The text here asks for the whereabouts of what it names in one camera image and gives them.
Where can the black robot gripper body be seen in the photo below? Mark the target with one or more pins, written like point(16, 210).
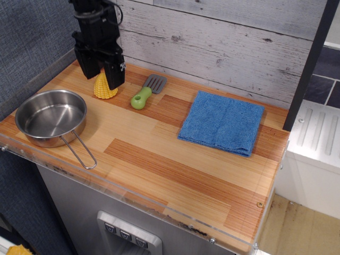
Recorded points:
point(99, 28)

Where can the white toy sink unit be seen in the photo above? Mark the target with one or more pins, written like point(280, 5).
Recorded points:
point(309, 173)

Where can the yellow toy on floor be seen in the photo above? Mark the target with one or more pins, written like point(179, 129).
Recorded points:
point(18, 250)

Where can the dark right frame post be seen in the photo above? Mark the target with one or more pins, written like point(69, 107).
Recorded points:
point(315, 51)

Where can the steel pan with wire handle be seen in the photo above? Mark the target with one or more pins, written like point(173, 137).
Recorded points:
point(54, 118)

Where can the yellow toy corn cob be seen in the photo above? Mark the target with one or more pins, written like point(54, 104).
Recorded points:
point(101, 88)

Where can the green handled grey toy spatula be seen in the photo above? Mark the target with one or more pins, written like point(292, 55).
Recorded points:
point(153, 85)

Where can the blue folded cloth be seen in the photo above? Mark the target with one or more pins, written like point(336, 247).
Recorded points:
point(223, 123)

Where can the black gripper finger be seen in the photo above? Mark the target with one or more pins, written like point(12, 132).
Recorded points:
point(114, 68)
point(88, 63)

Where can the clear acrylic table edge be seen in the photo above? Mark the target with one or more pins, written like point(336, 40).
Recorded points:
point(210, 193)

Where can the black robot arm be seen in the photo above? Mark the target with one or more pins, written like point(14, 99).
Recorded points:
point(96, 47)

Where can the silver dispenser button panel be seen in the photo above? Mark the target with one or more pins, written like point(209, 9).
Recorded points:
point(121, 237)

